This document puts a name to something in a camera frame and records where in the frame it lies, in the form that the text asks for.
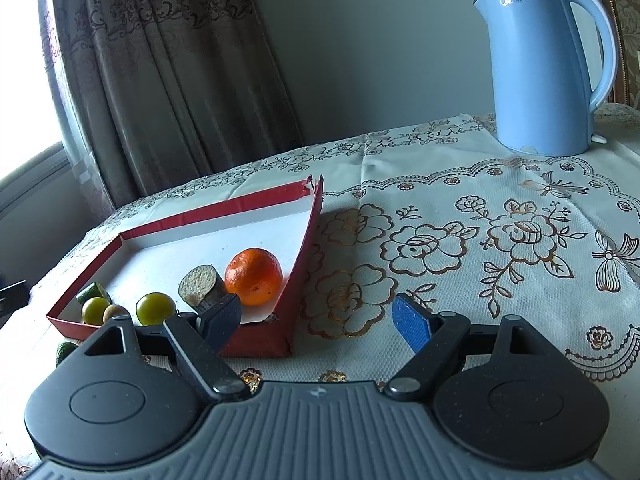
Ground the light blue electric kettle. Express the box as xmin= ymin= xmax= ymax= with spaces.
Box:
xmin=473 ymin=0 xmax=618 ymax=157

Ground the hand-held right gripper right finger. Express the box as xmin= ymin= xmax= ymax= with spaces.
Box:
xmin=384 ymin=294 xmax=551 ymax=403

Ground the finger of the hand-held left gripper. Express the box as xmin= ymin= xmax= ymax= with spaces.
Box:
xmin=0 ymin=272 xmax=28 ymax=318

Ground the red shallow cardboard box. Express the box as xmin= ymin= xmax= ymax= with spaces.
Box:
xmin=46 ymin=175 xmax=325 ymax=358

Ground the white floral tablecloth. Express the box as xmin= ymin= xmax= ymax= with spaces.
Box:
xmin=0 ymin=110 xmax=640 ymax=480

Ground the window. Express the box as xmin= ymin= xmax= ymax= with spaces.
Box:
xmin=0 ymin=0 xmax=70 ymax=221

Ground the sheer lace curtain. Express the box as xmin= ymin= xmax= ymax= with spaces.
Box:
xmin=37 ymin=0 xmax=118 ymax=211

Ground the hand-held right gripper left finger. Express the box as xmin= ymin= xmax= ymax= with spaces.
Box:
xmin=82 ymin=292 xmax=248 ymax=403

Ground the green cucumber piece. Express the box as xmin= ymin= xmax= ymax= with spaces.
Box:
xmin=76 ymin=282 xmax=112 ymax=306
xmin=54 ymin=340 xmax=80 ymax=367

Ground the brown patterned curtain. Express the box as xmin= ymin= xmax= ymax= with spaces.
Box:
xmin=50 ymin=0 xmax=306 ymax=206

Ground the orange tangerine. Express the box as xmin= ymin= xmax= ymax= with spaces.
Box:
xmin=224 ymin=248 xmax=283 ymax=307

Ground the wooden upholstered chair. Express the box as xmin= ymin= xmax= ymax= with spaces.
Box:
xmin=575 ymin=0 xmax=640 ymax=116

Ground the green lime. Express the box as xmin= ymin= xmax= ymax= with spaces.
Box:
xmin=81 ymin=297 xmax=112 ymax=325
xmin=136 ymin=292 xmax=176 ymax=326

